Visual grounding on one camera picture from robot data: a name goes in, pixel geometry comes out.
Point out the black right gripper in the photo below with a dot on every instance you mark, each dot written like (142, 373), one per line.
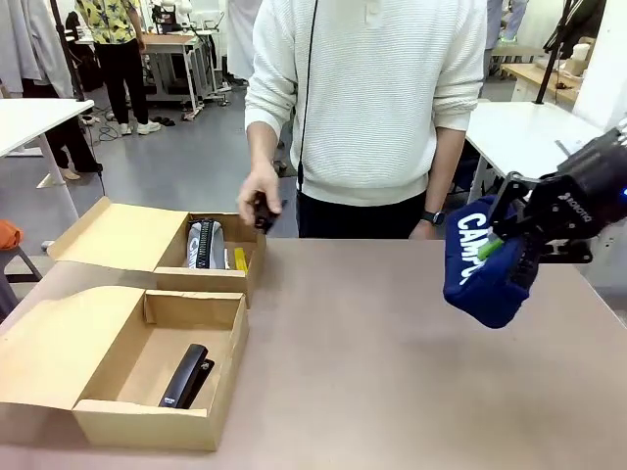
(573, 205)

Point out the blue zippered pencil case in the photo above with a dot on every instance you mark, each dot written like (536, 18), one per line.
(490, 294)

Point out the small black office tool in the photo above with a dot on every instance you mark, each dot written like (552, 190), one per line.
(267, 215)

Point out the yellow utility knife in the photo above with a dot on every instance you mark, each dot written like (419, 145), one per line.
(240, 259)

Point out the grey zippered pencil case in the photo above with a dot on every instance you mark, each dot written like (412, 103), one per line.
(203, 245)

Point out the black stapler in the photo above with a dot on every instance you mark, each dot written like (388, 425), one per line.
(183, 379)

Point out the person's left forearm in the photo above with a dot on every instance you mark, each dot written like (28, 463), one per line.
(446, 166)

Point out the person's right forearm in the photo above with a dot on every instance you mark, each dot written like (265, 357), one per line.
(262, 147)

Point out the cardboard box holding pencil case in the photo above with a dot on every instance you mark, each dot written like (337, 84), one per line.
(122, 235)

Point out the cardboard box holding stapler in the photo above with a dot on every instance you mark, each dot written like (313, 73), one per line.
(73, 343)

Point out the person's left hand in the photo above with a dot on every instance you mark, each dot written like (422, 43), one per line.
(425, 231)

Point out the person's right hand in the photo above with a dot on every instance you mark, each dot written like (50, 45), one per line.
(257, 188)

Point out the large white table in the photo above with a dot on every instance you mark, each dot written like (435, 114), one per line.
(519, 132)

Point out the dark wristwatch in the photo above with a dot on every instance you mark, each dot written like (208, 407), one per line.
(433, 217)

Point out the light wooden bench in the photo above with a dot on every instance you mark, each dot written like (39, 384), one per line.
(534, 78)

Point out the black tripod stand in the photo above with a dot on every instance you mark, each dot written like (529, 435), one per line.
(553, 49)

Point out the person in white sweater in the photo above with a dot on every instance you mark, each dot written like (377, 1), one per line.
(367, 98)

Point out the wooden-topped metal workbench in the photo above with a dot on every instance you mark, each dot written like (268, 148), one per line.
(171, 49)

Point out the bystander in yellow patterned shirt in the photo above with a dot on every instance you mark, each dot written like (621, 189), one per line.
(117, 49)

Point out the white table with slanted leg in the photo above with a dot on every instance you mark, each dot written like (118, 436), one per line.
(34, 120)

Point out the bystander in white coat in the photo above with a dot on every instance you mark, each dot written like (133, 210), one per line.
(44, 44)

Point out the orange cloth bundle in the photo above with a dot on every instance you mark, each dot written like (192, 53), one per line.
(9, 234)

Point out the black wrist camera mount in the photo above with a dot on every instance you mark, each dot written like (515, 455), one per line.
(570, 250)

